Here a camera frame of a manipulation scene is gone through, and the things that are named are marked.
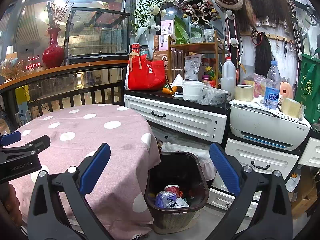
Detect black wire cage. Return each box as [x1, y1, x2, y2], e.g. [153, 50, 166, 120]
[64, 7, 130, 58]

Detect white printed pouch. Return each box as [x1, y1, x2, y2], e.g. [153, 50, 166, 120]
[184, 54, 202, 80]

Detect open brown carton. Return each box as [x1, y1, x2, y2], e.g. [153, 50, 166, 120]
[291, 166, 319, 219]

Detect red tote bag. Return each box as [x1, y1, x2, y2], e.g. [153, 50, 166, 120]
[128, 54, 167, 91]

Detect broad green leaf plant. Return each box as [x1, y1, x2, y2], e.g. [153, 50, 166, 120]
[174, 15, 189, 44]

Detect white tissue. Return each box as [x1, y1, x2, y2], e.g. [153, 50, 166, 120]
[172, 197, 190, 208]

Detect pink polka dot tablecloth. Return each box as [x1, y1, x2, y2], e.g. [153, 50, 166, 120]
[7, 104, 162, 233]

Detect white drawer unit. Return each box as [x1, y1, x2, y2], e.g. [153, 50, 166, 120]
[207, 138, 300, 217]

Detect red ceramic vase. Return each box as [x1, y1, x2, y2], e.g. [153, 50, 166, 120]
[42, 27, 65, 69]

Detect white printer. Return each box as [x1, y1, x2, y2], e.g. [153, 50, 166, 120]
[230, 100, 311, 151]

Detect green tote bag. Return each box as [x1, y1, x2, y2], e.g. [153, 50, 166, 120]
[294, 53, 320, 123]

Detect purple plastic bag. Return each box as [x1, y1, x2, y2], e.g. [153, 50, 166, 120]
[154, 191, 175, 208]

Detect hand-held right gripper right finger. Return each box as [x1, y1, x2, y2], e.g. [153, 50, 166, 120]
[209, 142, 293, 240]

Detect clear plastic bag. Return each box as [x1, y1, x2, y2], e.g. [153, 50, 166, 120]
[197, 87, 229, 105]

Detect pink round object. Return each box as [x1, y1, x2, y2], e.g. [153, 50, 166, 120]
[280, 81, 293, 98]

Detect white round container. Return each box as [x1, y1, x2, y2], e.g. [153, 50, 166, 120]
[183, 81, 203, 101]

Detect beige tub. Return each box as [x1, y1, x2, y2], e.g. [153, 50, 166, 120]
[235, 84, 255, 102]

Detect brown printed cardboard box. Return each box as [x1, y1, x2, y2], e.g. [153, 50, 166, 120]
[153, 52, 169, 71]

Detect white printed packet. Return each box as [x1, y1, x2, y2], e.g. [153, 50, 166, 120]
[124, 64, 131, 90]

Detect dark lid jar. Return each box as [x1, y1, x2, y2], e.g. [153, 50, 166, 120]
[139, 45, 150, 60]

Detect white cabinet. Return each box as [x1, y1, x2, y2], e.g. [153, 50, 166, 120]
[124, 94, 228, 144]

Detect white printed mug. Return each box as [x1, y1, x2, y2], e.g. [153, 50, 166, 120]
[204, 29, 215, 43]

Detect pink white box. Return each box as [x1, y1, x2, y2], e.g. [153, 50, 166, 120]
[154, 35, 168, 53]

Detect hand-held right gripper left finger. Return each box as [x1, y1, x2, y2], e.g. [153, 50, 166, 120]
[27, 142, 113, 240]

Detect dried branches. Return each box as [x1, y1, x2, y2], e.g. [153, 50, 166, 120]
[46, 0, 75, 29]

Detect yellow board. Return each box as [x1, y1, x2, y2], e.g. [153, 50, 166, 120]
[15, 85, 29, 103]

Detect wooden shelf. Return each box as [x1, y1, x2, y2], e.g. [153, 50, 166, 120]
[167, 35, 225, 85]

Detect gold lotus bowl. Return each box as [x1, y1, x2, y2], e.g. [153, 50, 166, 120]
[0, 58, 23, 80]

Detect black baluster railing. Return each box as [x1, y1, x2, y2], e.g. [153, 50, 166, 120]
[27, 82, 124, 117]

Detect clear tape roll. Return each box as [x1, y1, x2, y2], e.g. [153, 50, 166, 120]
[280, 97, 303, 119]

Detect person's left hand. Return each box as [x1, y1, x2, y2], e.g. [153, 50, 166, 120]
[2, 184, 23, 228]

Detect lion head decoration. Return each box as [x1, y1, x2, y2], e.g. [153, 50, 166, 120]
[181, 0, 222, 26]

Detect black hair bundle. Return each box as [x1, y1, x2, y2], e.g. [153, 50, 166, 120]
[254, 32, 273, 74]

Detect wooden ledge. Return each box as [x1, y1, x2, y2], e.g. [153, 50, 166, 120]
[0, 59, 129, 90]

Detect green bamboo plant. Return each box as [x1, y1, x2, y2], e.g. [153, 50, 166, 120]
[130, 0, 165, 45]

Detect water bottle blue label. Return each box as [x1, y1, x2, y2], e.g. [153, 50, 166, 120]
[264, 60, 281, 110]

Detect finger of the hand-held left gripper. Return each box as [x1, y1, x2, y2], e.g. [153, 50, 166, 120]
[0, 131, 22, 147]
[0, 134, 51, 159]

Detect white plastic bottle red cap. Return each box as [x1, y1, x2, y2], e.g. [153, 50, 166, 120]
[220, 56, 237, 97]

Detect dark brown waste bin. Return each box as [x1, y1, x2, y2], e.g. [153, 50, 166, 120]
[144, 152, 210, 230]

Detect long brown hair wig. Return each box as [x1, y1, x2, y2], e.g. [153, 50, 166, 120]
[230, 0, 292, 35]

